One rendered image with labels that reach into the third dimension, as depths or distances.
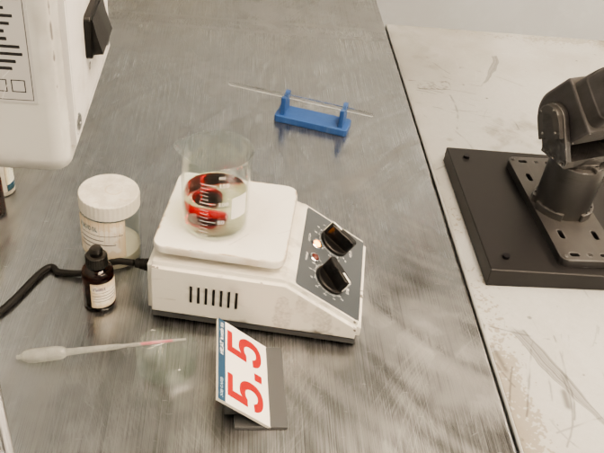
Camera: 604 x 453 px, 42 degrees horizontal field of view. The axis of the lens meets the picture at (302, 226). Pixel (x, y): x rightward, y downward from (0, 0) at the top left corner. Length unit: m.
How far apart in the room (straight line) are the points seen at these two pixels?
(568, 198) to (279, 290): 0.37
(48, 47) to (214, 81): 0.93
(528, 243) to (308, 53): 0.52
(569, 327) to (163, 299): 0.41
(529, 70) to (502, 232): 0.49
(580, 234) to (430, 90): 0.38
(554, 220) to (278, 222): 0.34
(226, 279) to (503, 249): 0.32
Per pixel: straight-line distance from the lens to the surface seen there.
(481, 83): 1.25
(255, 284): 0.70
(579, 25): 2.43
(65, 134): 0.23
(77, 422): 0.68
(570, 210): 0.92
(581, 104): 0.87
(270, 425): 0.67
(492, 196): 0.95
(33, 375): 0.72
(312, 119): 1.05
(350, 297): 0.74
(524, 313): 0.83
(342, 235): 0.77
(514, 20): 2.36
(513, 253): 0.87
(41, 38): 0.22
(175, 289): 0.72
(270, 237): 0.71
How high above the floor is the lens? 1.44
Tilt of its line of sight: 38 degrees down
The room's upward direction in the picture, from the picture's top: 7 degrees clockwise
